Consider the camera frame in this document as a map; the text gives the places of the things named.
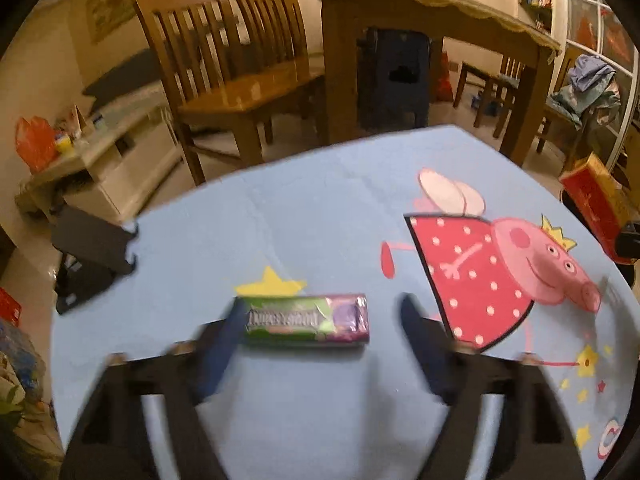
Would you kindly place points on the wooden dining table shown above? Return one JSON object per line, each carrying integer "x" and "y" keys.
{"x": 464, "y": 20}

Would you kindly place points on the blue plastic stool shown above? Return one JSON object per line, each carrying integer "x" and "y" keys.
{"x": 392, "y": 77}

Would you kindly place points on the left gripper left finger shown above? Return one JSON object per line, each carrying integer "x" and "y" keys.
{"x": 111, "y": 441}

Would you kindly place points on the white low tv cabinet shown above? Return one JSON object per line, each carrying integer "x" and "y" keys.
{"x": 114, "y": 171}

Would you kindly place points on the pile of clothes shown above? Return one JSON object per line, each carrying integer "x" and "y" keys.
{"x": 591, "y": 85}

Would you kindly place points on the wooden chair with clothes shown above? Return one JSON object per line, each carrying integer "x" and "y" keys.
{"x": 561, "y": 124}

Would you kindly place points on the black phone stand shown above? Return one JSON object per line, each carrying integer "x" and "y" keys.
{"x": 93, "y": 256}

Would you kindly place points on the green purple gum pack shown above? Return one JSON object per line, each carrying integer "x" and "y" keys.
{"x": 334, "y": 320}

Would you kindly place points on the wooden chair near cabinet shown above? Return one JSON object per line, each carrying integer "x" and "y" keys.
{"x": 214, "y": 111}

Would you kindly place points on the red bag under table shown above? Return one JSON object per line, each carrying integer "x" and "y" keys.
{"x": 442, "y": 85}

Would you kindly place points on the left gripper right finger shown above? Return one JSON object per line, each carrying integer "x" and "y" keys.
{"x": 533, "y": 439}

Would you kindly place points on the blue cartoon pig tablecloth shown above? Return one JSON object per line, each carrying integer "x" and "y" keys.
{"x": 333, "y": 222}

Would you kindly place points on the red cigarette box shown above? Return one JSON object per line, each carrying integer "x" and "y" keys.
{"x": 606, "y": 207}

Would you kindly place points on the orange plastic bag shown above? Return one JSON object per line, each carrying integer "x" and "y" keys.
{"x": 35, "y": 143}

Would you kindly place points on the far wooden chair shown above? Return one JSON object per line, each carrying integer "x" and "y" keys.
{"x": 496, "y": 85}

